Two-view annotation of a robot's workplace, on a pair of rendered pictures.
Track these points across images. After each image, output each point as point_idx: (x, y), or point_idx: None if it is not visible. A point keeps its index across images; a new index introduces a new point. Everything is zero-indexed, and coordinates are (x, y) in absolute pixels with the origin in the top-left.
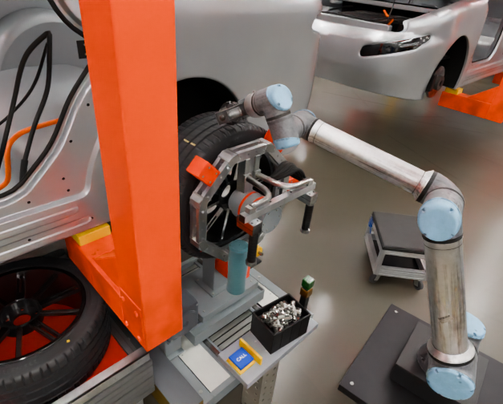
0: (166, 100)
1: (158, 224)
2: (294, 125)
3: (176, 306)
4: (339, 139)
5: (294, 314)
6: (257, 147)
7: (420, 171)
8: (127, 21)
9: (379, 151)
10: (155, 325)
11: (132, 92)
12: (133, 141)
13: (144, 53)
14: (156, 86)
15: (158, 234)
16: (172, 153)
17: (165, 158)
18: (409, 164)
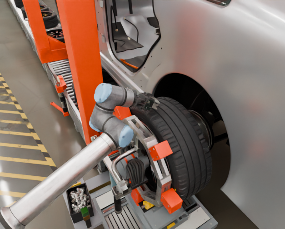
0: (70, 45)
1: (78, 96)
2: (96, 116)
3: (88, 141)
4: (82, 149)
5: (74, 205)
6: (137, 133)
7: (14, 207)
8: (58, 5)
9: (53, 176)
10: (85, 137)
11: (64, 34)
12: (67, 53)
13: (62, 20)
14: (67, 37)
15: (79, 100)
16: (75, 71)
17: (74, 70)
18: (27, 199)
